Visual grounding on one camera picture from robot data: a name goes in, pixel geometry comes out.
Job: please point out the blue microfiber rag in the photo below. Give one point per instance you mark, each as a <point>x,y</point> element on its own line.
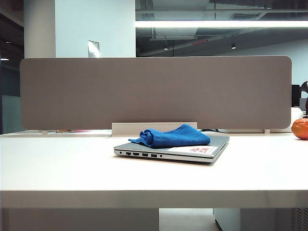
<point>173,138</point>

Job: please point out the white red laptop sticker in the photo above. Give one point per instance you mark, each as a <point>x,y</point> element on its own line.
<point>207,150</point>

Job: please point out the silver Dell laptop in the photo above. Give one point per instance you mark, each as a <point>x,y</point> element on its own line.
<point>217,142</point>

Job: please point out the grey fabric desk divider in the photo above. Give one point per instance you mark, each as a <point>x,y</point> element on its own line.
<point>154,91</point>

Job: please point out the black pendant spot lamp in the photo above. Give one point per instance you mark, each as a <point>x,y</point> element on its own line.
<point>166,47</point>
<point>233,46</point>

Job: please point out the red ceiling sign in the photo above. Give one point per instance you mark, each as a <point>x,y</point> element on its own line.
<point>199,42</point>

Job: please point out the framed pillar notice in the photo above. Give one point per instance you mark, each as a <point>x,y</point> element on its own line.
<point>93,48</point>

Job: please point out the long ceiling light strip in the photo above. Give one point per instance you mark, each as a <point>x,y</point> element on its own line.
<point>216,23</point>

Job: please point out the black monitor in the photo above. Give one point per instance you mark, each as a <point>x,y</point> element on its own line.
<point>296,96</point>

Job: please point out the orange fruit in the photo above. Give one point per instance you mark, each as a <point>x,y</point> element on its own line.
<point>300,128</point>

